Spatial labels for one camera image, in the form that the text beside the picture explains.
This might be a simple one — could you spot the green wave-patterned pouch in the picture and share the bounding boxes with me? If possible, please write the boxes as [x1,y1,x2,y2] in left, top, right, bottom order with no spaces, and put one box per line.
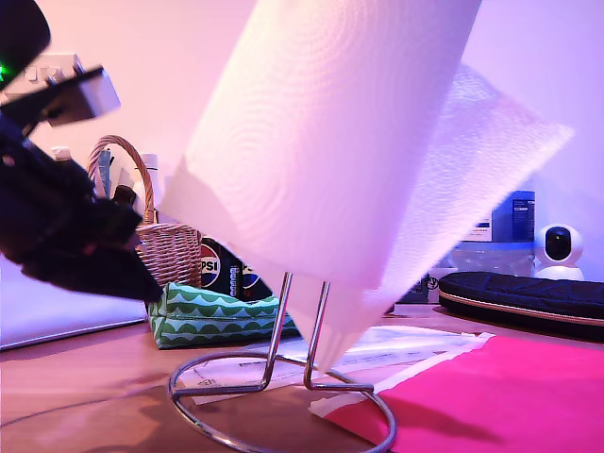
[148,281,303,350]

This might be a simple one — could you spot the large clear water bottle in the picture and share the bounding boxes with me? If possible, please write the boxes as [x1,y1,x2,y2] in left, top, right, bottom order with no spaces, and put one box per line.
[452,191,537,277]

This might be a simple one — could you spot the small black item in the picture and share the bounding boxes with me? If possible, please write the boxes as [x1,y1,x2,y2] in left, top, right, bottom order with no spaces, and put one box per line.
[111,185,138,209]

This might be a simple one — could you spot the pink mailer bag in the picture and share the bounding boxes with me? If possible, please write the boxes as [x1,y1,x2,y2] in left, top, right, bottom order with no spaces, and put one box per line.
[309,332,604,453]

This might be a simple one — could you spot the white paper towel roll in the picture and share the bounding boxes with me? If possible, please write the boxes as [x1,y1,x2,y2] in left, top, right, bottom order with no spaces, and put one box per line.
[158,0,576,374]

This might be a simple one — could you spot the clear plastic bag with paper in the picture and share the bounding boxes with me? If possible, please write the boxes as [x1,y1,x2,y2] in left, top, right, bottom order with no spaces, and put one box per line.
[188,325,476,407]

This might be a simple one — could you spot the blue stick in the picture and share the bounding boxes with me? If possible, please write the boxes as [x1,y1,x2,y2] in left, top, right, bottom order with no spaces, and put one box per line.
[97,148,115,197]

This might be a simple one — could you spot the white bottle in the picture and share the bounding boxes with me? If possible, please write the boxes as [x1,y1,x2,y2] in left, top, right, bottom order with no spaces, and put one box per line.
[139,153,161,216]

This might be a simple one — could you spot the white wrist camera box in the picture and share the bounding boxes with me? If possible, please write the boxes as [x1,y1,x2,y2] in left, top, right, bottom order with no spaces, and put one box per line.
[0,64,122,128]

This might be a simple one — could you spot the white Lancome cosmetic case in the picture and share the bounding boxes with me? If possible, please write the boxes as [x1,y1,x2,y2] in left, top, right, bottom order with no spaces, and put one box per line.
[0,263,148,353]

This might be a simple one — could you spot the navy zipped case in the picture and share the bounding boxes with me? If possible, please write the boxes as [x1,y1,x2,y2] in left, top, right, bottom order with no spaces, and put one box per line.
[437,271,604,344]

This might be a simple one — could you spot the wicker basket with handle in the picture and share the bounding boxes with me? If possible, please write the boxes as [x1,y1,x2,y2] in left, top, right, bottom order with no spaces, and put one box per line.
[87,135,203,290]

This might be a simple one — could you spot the white wall light switch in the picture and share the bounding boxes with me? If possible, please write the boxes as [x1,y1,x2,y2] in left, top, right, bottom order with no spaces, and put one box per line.
[25,52,82,85]

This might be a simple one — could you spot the small white round camera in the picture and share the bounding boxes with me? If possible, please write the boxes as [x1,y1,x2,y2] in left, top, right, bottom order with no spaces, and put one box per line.
[531,224,586,282]

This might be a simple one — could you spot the metallic wire paper towel stand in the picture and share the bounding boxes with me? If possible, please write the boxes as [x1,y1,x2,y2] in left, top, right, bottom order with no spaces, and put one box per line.
[168,271,397,453]

